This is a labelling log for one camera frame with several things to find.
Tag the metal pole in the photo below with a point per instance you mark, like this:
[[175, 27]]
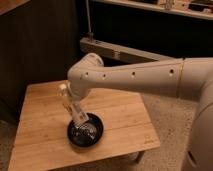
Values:
[[90, 33]]

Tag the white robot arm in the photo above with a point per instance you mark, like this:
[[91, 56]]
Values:
[[186, 78]]

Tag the wooden shelf with items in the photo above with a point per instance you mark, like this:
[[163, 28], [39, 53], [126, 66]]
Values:
[[187, 8]]

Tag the grey metal beam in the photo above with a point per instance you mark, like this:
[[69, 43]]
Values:
[[118, 52]]

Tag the black ceramic bowl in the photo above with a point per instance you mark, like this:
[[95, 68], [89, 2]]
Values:
[[88, 134]]

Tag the white labelled bottle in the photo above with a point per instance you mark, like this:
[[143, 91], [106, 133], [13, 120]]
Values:
[[73, 107]]

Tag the wooden table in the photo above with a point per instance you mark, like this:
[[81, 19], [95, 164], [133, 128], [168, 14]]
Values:
[[41, 142]]

